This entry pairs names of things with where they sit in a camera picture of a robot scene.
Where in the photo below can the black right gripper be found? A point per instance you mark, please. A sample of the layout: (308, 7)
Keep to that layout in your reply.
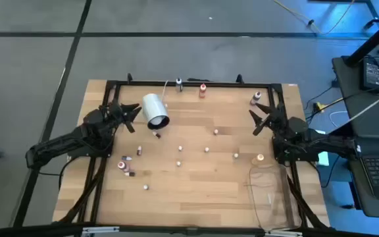
(278, 116)

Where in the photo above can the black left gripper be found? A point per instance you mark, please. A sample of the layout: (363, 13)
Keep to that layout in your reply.
(115, 112)

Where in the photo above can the white paper cup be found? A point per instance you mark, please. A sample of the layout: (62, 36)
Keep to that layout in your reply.
(153, 108)

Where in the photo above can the small blue dropper bottle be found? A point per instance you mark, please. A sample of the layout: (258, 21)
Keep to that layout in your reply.
(126, 158)

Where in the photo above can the small dark vial top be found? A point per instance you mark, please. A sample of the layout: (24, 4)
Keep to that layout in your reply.
(179, 86)

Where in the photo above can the large red food coloring bottle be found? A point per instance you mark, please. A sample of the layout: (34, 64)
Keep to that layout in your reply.
(202, 92)

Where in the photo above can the clear plastic container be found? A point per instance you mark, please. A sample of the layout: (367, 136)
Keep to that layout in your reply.
(265, 184)

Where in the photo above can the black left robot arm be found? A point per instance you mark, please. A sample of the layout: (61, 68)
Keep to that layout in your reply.
(64, 141)

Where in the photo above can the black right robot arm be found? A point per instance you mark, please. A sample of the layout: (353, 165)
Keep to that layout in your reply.
(324, 141)

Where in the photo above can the black clamp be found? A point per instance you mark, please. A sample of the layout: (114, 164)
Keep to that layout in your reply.
(129, 78)
(239, 79)

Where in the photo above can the small white table sticker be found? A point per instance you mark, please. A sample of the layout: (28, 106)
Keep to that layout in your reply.
(292, 85)

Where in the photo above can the yellow plug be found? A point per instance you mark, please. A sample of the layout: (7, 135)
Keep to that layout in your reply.
(320, 106)

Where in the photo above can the light blue box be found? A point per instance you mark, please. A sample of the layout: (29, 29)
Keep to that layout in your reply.
(323, 159)

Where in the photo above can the grey slanted rod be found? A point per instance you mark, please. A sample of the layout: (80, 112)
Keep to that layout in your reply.
(364, 110)

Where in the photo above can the black side desk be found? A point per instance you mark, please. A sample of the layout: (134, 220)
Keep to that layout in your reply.
(373, 125)

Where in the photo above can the black power adapter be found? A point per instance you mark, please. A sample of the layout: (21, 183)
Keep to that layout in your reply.
(372, 74)

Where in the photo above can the black stand pole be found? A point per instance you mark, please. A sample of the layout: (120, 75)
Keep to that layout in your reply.
(373, 41)

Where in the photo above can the black aluminium frame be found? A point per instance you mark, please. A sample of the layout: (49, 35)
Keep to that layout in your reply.
(225, 84)

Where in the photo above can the black flat bracket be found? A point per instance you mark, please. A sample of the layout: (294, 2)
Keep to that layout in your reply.
(197, 79)

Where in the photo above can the silver metal bracket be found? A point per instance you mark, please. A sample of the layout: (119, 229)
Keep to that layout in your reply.
(283, 233)
(100, 229)

